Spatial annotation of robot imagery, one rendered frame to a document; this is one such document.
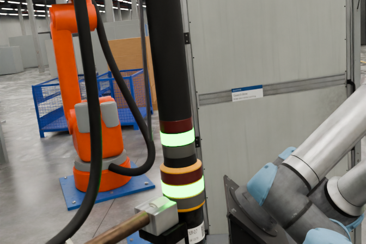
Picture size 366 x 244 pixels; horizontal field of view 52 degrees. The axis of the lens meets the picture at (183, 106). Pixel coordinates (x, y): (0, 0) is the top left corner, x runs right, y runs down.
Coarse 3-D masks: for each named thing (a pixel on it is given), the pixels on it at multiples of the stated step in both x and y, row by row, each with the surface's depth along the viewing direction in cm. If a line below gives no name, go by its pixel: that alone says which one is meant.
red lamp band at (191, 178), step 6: (198, 168) 37; (162, 174) 38; (168, 174) 37; (174, 174) 37; (180, 174) 37; (186, 174) 37; (192, 174) 37; (198, 174) 37; (162, 180) 38; (168, 180) 37; (174, 180) 37; (180, 180) 37; (186, 180) 37; (192, 180) 37
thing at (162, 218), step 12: (144, 204) 37; (168, 204) 36; (156, 216) 34; (168, 216) 36; (144, 228) 36; (156, 228) 35; (168, 228) 36; (180, 228) 36; (156, 240) 36; (168, 240) 35; (180, 240) 36
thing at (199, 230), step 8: (200, 208) 39; (184, 216) 38; (192, 216) 38; (200, 216) 39; (192, 224) 38; (200, 224) 39; (192, 232) 38; (200, 232) 39; (192, 240) 38; (200, 240) 39
